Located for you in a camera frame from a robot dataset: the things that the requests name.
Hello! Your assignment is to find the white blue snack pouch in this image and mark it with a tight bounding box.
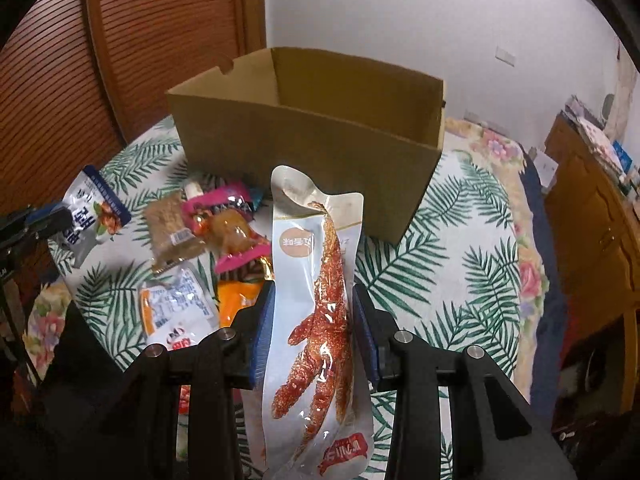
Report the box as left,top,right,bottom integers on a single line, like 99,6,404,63
53,165,131,269

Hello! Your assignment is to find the brown grain bar pack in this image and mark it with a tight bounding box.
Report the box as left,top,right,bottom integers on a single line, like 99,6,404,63
143,192,205,275

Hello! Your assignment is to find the white wafer clear pack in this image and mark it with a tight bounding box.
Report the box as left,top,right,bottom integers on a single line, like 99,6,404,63
183,179,204,200

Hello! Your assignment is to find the pink drumstick snack pack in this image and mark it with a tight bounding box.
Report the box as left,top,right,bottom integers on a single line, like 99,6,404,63
182,182,271,274

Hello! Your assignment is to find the chicken feet snack pack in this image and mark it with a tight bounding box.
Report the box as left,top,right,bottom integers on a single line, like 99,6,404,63
262,166,373,479

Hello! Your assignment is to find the white orange snack packet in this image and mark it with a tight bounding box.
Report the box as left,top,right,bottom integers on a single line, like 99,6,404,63
139,263,219,351

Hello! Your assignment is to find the wooden louvered wardrobe door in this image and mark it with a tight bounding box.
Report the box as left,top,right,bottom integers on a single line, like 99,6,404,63
1,0,266,212

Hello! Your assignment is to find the palm leaf tablecloth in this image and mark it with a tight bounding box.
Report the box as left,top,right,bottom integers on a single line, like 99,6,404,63
50,118,521,373

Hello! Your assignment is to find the teal foil candy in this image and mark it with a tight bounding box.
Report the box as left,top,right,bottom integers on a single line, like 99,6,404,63
250,188,265,212

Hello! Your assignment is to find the wooden desk cabinet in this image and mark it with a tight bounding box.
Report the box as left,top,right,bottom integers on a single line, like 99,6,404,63
544,113,639,414

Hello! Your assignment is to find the floral bed sheet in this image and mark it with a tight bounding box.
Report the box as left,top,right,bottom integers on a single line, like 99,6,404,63
444,117,549,399

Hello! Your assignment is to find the folded floral cloth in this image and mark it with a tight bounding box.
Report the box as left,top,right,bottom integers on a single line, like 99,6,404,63
564,94,624,179

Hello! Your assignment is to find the brown cardboard box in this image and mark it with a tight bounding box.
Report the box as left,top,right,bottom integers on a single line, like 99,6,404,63
166,47,446,245

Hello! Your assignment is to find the white wall switch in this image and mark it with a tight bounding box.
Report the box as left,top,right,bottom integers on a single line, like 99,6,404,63
495,47,516,67

